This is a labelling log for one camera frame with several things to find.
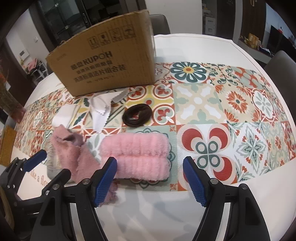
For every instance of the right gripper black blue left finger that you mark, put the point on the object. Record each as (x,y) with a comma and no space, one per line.
(54,221)

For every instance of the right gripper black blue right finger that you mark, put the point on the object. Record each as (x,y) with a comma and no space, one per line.
(245,220)

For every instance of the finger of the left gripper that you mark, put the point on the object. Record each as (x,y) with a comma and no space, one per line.
(14,173)
(59,181)

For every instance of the white zigzag-edged cloth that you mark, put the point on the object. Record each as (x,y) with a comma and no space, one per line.
(100,107)

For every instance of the golden box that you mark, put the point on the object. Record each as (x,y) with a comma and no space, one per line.
(8,135)

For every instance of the pink fleece cloth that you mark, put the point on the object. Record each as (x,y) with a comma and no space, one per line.
(73,154)

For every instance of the glass vase with dried flowers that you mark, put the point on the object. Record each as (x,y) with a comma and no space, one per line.
(9,104)

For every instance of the pink fluffy folded towel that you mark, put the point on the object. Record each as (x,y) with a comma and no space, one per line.
(142,156)

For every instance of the colourful patterned table runner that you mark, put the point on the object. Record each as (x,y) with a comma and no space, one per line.
(228,119)

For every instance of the white shelf rack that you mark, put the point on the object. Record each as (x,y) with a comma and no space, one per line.
(37,70)

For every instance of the white intercom panel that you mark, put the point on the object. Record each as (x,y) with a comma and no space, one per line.
(24,54)

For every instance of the brown cardboard box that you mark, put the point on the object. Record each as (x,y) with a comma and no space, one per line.
(118,52)

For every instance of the grey chair right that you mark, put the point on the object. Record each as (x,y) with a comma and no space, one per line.
(281,70)

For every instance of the glass sliding door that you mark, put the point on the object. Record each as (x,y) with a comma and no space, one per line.
(65,18)

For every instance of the low tv cabinet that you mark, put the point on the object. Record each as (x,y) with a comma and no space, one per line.
(254,53)

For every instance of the black television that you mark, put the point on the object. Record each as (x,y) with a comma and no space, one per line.
(277,42)

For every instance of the grey chair behind table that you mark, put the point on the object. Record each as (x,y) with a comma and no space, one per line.
(159,24)

